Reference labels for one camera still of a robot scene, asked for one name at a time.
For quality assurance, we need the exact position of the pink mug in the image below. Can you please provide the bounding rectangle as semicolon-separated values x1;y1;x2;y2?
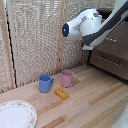
60;69;79;89

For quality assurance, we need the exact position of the silver drawer handle bar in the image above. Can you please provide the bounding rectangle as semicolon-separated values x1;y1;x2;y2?
96;54;123;68
105;36;119;43

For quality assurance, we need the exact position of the brown wooden cabinet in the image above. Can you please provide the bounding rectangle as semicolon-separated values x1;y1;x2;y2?
96;28;128;62

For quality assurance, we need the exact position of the dark-framed drawer cabinet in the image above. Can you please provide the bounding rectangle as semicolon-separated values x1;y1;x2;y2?
86;8;128;83

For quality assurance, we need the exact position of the brown fabric-front drawer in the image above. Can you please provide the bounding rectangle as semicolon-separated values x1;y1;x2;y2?
88;47;128;81

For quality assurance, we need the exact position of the blue mug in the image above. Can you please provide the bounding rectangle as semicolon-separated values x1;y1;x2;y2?
38;74;55;94

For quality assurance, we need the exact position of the yellow rectangular block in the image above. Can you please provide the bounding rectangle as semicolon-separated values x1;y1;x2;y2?
53;87;70;101

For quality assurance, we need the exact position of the white floral-rim plate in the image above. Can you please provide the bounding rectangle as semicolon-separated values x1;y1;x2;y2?
0;99;38;128

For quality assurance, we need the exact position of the light grey blurry object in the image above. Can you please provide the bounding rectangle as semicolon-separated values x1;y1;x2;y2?
111;102;128;128

